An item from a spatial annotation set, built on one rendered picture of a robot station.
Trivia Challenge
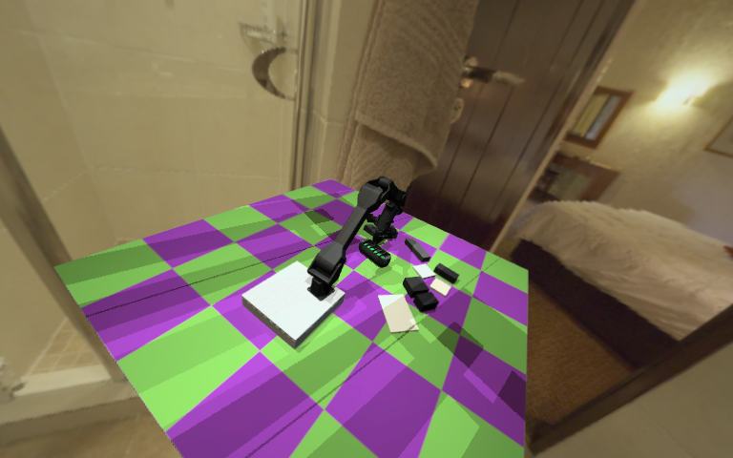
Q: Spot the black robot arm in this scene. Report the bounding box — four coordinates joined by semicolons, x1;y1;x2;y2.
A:
306;177;407;302

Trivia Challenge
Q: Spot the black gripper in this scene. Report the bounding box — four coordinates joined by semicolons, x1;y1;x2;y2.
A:
364;214;397;244

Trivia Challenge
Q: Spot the dark grey controller unit with green rocker switches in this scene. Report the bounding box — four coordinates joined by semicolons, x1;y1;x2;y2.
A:
359;239;391;267

